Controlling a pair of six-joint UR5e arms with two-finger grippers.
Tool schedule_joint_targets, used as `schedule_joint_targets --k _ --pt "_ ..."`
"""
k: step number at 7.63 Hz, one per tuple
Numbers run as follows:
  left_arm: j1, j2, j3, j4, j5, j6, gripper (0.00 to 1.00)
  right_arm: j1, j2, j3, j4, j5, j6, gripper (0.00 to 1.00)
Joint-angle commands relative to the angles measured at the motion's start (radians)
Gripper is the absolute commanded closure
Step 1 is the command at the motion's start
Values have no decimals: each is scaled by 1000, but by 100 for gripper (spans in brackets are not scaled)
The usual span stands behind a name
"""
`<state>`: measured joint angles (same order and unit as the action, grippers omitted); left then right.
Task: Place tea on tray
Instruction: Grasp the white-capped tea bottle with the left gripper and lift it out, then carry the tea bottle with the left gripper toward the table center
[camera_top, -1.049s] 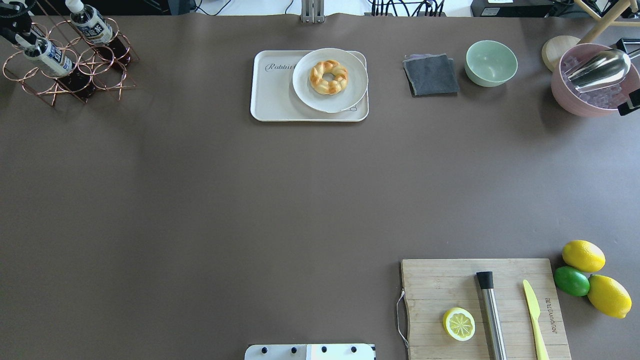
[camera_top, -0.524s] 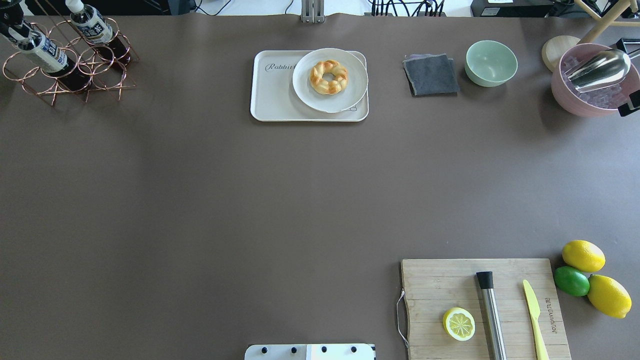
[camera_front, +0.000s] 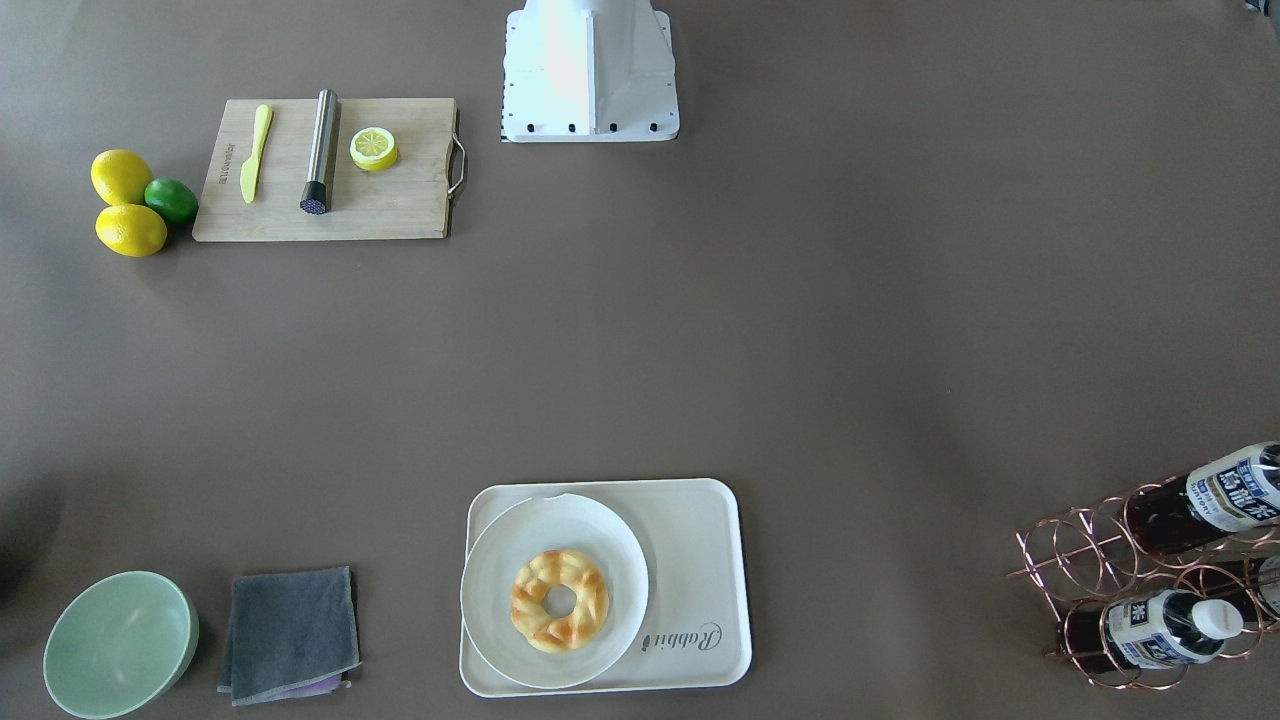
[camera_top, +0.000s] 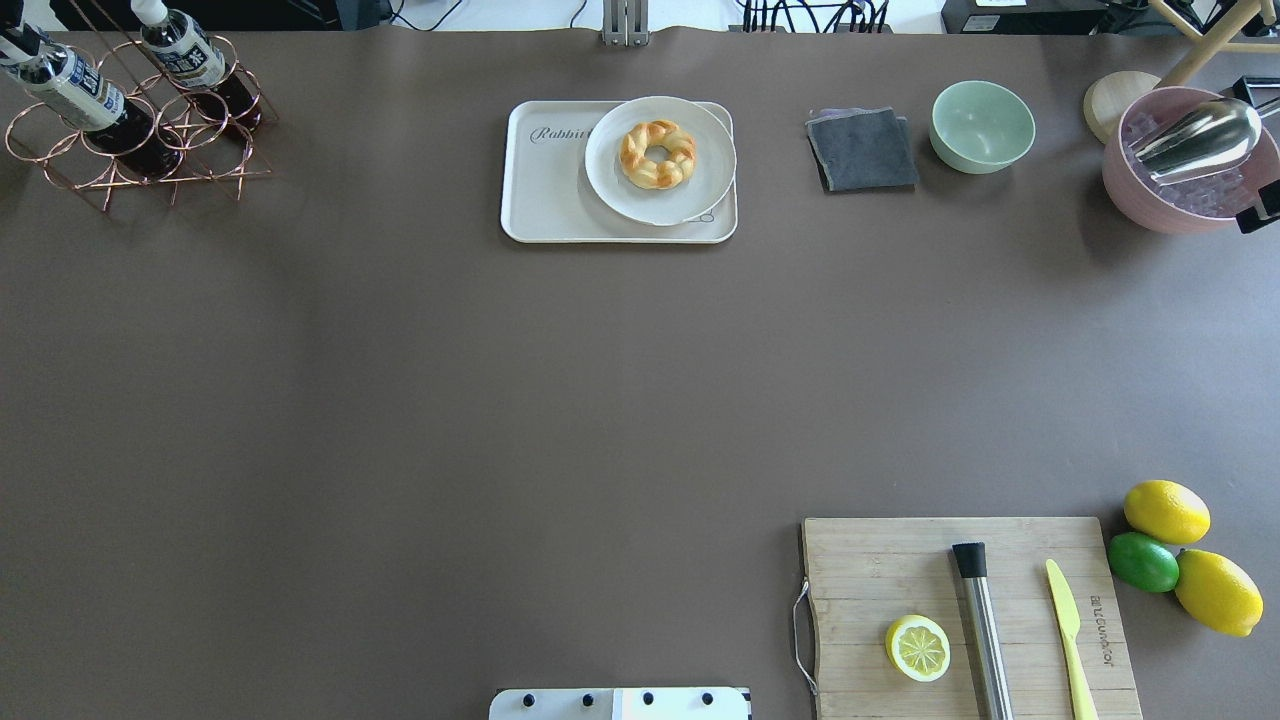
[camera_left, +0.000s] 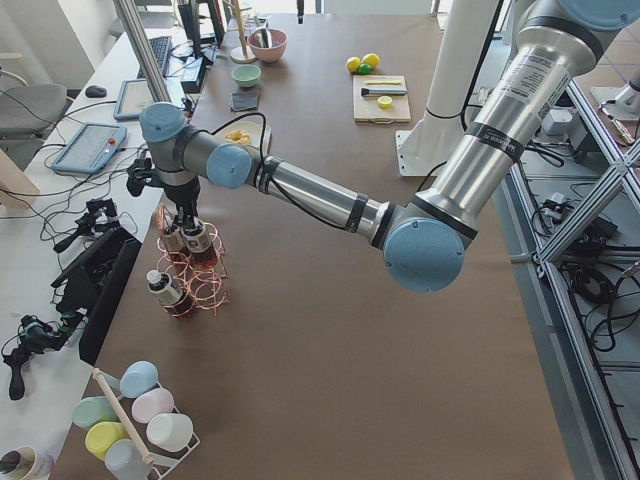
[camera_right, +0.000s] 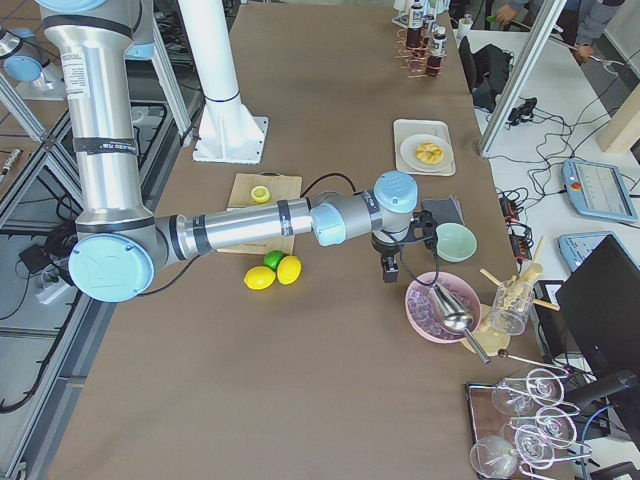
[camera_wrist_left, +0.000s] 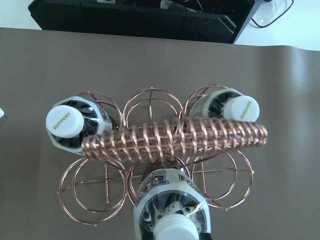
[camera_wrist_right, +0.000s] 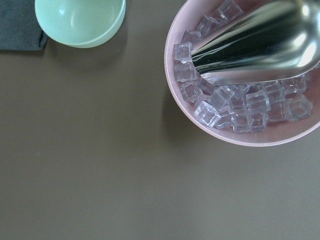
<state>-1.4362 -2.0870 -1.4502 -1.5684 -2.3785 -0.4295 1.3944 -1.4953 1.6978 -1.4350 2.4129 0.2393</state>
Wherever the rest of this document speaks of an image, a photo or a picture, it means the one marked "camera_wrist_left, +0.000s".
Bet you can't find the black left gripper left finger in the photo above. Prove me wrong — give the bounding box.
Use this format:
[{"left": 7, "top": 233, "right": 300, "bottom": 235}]
[{"left": 141, "top": 229, "right": 155, "bottom": 240}]

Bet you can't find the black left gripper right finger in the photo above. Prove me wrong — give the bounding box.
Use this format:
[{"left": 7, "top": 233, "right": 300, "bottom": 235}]
[{"left": 199, "top": 232, "right": 213, "bottom": 240}]

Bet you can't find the suntory tea bottle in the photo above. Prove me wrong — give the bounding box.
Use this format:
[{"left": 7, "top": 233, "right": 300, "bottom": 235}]
[
  {"left": 45, "top": 96, "right": 113, "bottom": 154},
  {"left": 133, "top": 161, "right": 212, "bottom": 240},
  {"left": 188, "top": 88, "right": 260, "bottom": 122}
]

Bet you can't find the copper wire bottle rack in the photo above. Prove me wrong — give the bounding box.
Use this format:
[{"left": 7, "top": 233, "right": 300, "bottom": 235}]
[{"left": 57, "top": 83, "right": 269, "bottom": 227}]

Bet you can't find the black cable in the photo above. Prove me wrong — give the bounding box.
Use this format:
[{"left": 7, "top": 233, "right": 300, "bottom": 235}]
[{"left": 250, "top": 0, "right": 294, "bottom": 28}]

